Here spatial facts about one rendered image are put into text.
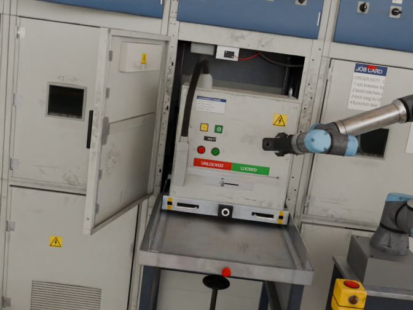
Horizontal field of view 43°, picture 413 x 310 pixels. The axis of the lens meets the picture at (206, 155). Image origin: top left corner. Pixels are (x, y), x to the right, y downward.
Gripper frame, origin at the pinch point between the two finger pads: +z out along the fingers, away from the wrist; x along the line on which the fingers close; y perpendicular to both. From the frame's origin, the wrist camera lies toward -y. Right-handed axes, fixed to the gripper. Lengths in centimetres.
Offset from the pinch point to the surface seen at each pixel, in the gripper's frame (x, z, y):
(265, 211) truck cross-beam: -26.9, 17.8, 5.6
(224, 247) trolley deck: -39.1, -3.0, -19.3
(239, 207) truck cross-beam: -25.5, 20.5, -4.8
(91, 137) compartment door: -1, -2, -69
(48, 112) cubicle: 14, 60, -85
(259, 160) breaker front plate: -5.3, 14.4, 0.9
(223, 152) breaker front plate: -2.5, 18.0, -13.9
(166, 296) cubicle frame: -73, 68, -24
